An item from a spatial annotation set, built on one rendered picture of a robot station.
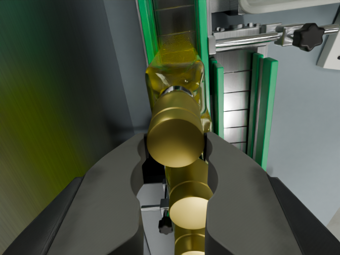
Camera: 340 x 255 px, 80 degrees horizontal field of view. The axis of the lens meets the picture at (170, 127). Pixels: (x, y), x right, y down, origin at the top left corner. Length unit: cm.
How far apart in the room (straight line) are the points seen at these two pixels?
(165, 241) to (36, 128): 56
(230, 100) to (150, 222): 40
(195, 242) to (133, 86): 42
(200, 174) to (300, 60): 47
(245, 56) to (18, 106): 34
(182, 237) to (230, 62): 30
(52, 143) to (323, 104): 61
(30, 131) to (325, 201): 85
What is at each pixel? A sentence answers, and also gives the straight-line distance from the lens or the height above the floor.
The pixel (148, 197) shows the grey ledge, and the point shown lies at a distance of 56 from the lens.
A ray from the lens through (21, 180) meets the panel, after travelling 19.
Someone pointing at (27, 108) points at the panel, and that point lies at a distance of 20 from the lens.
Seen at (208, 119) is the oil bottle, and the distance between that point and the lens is 21.
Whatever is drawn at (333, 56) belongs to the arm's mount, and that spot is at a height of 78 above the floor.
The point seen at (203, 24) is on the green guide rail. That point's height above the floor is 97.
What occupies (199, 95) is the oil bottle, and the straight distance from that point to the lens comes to 18.
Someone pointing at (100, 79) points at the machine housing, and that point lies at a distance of 42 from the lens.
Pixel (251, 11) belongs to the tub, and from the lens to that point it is 44.
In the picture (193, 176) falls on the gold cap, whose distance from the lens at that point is 16.
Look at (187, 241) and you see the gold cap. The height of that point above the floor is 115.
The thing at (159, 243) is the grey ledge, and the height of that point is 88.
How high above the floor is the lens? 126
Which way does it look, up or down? 62 degrees down
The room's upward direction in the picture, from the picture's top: 175 degrees counter-clockwise
